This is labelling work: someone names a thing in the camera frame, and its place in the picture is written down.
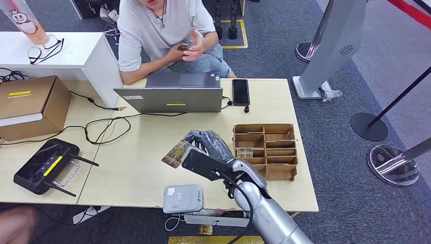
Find black smartphone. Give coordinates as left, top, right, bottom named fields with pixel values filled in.
left=232, top=78, right=251, bottom=106

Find wooden card organizer box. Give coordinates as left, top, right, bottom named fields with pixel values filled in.
left=232, top=123, right=299, bottom=182

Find white reader cable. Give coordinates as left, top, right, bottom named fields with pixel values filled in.
left=164, top=213, right=185, bottom=232

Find grey laptop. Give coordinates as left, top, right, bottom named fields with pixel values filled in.
left=113, top=72, right=224, bottom=114

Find blurred pink object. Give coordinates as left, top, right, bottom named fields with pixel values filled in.
left=0, top=206, right=38, bottom=244

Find silver kiosk stand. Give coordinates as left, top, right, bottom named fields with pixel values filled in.
left=292, top=0, right=368, bottom=101

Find red barrier belt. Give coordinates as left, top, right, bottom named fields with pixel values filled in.
left=387, top=0, right=431, bottom=31

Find person's right hand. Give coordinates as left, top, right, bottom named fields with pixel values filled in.
left=166, top=43, right=189, bottom=63

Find person's left hand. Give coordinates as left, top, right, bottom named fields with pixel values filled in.
left=182, top=27, right=205, bottom=62

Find dark metal stool frame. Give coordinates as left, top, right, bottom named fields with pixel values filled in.
left=102, top=22, right=119, bottom=44

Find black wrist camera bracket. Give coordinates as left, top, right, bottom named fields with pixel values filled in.
left=181, top=147, right=236, bottom=182

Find white card reader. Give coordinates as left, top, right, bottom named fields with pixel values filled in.
left=163, top=184, right=204, bottom=214

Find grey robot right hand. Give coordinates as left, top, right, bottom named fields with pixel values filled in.
left=183, top=130, right=235, bottom=165

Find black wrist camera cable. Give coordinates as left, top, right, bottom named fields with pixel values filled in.
left=215, top=171, right=254, bottom=244

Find long white power strip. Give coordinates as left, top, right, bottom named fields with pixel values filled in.
left=183, top=215, right=251, bottom=228

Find white cabinet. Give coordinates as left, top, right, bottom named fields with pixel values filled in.
left=0, top=32, right=124, bottom=108

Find snowman-print drink cup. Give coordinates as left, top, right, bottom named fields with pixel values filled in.
left=0, top=0, right=59, bottom=49

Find black upright stand post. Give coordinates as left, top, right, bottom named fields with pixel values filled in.
left=213, top=0, right=224, bottom=40
left=228, top=0, right=239, bottom=40

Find black cable bundle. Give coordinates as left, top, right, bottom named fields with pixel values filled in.
left=0, top=67, right=31, bottom=84

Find black stanchion post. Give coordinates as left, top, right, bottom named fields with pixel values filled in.
left=350, top=66, right=431, bottom=142

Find person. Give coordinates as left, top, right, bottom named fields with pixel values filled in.
left=117, top=0, right=237, bottom=85

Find chrome stanchion post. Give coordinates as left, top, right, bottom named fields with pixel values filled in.
left=367, top=137, right=431, bottom=187
left=295, top=0, right=337, bottom=64

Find black controller with antennas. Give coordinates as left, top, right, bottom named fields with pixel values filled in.
left=13, top=138, right=100, bottom=198

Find black-framed eyeglasses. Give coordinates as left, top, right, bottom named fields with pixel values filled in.
left=27, top=38, right=65, bottom=65

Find long black looped cable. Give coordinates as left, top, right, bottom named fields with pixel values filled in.
left=0, top=112, right=187, bottom=146

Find black cable with copper plug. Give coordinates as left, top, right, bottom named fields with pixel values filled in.
left=70, top=90, right=128, bottom=112

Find clear plastic bag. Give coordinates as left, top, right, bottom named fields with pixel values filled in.
left=316, top=80, right=344, bottom=103

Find brown cardboard box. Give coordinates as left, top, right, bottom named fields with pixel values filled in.
left=0, top=75, right=72, bottom=142

